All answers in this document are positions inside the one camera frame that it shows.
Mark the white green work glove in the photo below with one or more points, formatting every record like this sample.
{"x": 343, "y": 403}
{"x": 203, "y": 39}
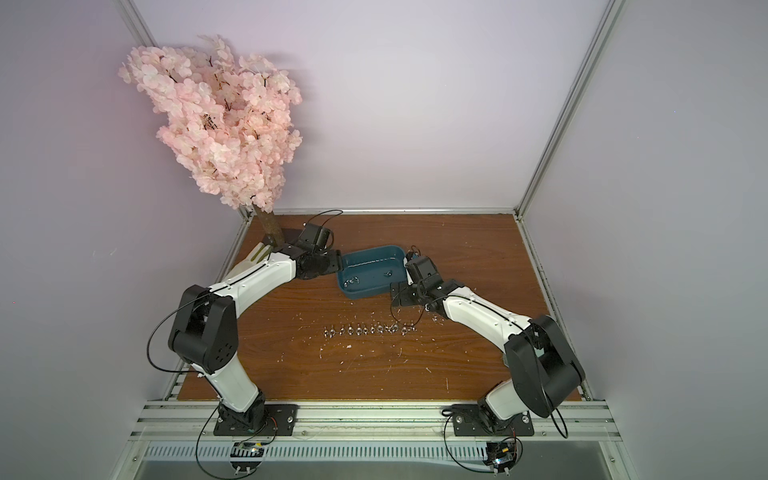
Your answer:
{"x": 254, "y": 257}

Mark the aluminium front rail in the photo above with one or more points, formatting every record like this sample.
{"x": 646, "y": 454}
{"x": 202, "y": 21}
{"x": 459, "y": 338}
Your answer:
{"x": 350, "y": 420}

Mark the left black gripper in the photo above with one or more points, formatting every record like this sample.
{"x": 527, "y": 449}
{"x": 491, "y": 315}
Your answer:
{"x": 337, "y": 262}

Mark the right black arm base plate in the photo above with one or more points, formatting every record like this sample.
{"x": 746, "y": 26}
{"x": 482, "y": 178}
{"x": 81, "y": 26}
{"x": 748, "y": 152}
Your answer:
{"x": 472, "y": 420}

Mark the right small circuit board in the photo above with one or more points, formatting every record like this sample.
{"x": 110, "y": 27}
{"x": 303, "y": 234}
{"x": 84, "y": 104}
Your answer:
{"x": 502, "y": 456}

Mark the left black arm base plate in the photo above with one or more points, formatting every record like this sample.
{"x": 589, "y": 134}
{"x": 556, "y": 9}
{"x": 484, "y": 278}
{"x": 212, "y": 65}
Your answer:
{"x": 259, "y": 420}

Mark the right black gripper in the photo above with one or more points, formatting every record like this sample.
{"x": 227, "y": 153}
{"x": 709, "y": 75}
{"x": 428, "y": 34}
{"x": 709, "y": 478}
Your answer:
{"x": 399, "y": 293}

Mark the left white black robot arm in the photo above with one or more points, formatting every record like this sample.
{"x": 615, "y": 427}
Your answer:
{"x": 205, "y": 334}

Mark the teal plastic storage box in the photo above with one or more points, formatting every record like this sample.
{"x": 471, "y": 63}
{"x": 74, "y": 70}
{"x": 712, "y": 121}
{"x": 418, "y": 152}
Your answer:
{"x": 390, "y": 257}

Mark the pink artificial blossom tree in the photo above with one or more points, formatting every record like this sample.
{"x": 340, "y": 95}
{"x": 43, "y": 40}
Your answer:
{"x": 228, "y": 120}

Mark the left small circuit board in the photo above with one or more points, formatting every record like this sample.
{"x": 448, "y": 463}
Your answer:
{"x": 245, "y": 457}

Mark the small circuit board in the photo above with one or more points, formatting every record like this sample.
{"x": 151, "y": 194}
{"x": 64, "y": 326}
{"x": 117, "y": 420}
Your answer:
{"x": 502, "y": 456}
{"x": 245, "y": 457}

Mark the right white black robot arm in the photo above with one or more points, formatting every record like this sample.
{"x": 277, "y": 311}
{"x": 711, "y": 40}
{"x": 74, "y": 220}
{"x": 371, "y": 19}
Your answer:
{"x": 544, "y": 370}

